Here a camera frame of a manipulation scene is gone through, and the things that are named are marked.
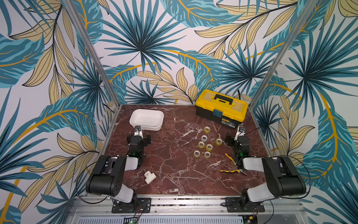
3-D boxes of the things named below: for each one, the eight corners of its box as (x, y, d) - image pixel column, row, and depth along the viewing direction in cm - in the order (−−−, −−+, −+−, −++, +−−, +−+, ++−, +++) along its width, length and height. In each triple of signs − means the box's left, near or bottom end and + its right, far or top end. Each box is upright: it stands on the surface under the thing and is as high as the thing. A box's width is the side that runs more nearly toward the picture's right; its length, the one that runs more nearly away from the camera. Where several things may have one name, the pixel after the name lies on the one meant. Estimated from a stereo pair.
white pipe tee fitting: (148, 185, 82) (147, 183, 79) (142, 177, 85) (141, 175, 82) (156, 177, 84) (156, 175, 82) (150, 170, 87) (150, 168, 84)
